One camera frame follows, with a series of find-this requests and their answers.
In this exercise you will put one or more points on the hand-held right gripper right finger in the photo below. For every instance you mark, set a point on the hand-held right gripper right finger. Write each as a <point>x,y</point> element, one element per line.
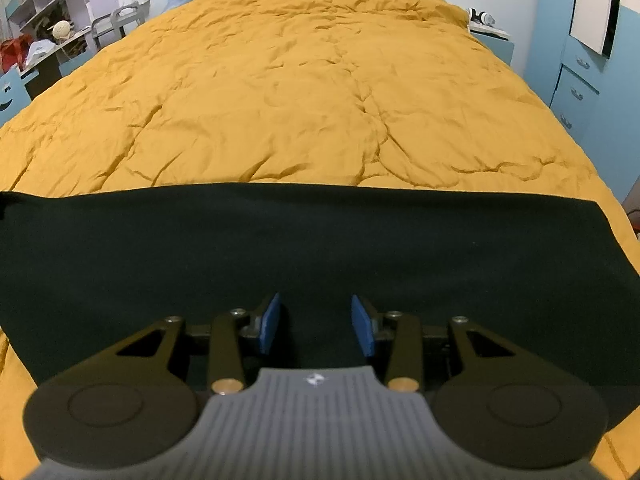
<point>362,327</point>

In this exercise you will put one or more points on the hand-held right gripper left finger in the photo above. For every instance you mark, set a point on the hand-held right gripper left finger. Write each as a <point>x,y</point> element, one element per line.
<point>270,322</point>

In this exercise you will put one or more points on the black pants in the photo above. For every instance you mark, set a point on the black pants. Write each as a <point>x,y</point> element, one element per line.
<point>300,240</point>

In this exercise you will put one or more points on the yellow blanket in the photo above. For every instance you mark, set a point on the yellow blanket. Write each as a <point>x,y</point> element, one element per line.
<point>300,85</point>

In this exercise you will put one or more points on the blue nightstand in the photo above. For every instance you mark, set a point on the blue nightstand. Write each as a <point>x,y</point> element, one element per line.
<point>497,47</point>

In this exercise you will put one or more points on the blue wardrobe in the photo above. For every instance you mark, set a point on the blue wardrobe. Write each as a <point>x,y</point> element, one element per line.
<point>575,85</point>

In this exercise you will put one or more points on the blue and white desk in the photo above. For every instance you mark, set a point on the blue and white desk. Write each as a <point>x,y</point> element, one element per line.
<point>70,62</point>

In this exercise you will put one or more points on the grey chair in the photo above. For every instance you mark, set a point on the grey chair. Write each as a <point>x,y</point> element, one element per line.
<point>106,27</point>
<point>132,12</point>

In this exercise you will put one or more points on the blue smiley-face chair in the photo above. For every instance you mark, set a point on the blue smiley-face chair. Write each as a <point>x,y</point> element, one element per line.
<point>11,97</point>

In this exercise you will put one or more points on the white plastic bag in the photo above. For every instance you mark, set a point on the white plastic bag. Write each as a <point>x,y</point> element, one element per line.
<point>40,50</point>

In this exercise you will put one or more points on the white round globe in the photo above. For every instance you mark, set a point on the white round globe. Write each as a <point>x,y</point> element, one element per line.
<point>62,29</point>

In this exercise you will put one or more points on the red bag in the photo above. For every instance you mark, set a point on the red bag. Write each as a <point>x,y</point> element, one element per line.
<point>14,54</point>

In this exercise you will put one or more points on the white panel with black edge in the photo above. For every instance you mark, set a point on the white panel with black edge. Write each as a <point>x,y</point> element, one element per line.
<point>592,5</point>

